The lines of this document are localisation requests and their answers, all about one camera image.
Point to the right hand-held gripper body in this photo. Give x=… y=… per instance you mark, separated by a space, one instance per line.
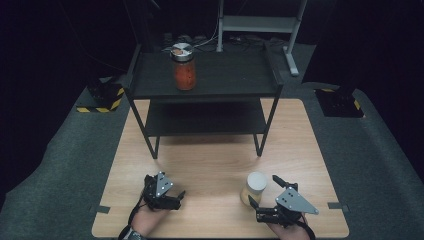
x=293 y=203

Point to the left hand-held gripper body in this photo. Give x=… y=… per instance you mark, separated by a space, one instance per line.
x=163 y=185

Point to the glass jar of yellow grains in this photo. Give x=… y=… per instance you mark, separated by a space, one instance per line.
x=255 y=186

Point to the person's right hand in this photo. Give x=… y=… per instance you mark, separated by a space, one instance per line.
x=293 y=231

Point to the person's left hand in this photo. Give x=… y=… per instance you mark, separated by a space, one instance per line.
x=146 y=218

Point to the grey tape strip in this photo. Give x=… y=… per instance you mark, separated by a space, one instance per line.
x=336 y=206

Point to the wristwatch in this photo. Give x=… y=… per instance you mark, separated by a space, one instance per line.
x=133 y=235

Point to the grey felt mat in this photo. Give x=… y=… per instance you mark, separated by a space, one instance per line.
x=366 y=166

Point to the black block with yellow stripes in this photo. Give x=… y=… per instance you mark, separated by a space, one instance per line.
x=340 y=103
x=103 y=95

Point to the glass jar of red contents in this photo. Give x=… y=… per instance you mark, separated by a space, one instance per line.
x=185 y=75

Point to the black metal shelf rack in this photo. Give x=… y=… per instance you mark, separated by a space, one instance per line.
x=226 y=73

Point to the grey metal stand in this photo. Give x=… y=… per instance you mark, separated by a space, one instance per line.
x=260 y=24

